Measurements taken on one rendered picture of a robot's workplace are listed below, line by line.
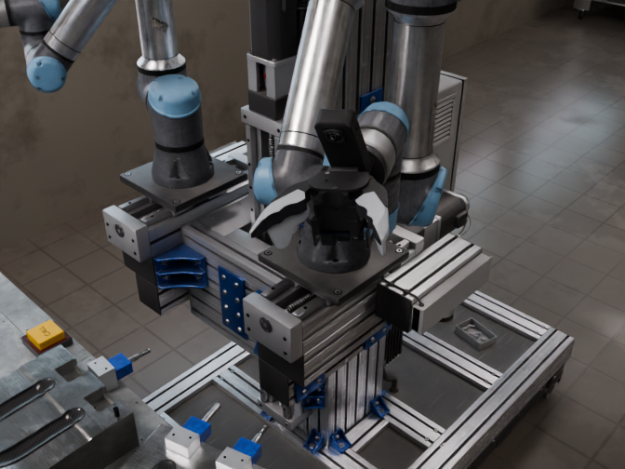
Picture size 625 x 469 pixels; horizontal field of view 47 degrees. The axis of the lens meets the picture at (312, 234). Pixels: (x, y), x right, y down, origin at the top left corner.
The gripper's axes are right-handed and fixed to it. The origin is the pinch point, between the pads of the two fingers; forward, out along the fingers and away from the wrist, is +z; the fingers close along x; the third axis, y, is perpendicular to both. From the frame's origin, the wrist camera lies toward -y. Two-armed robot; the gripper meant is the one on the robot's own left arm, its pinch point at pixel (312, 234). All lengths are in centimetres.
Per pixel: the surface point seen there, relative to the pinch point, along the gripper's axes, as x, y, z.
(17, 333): 90, 54, -37
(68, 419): 58, 50, -12
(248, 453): 24, 56, -16
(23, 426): 64, 49, -8
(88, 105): 186, 67, -208
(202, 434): 34, 55, -17
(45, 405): 63, 49, -13
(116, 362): 60, 54, -31
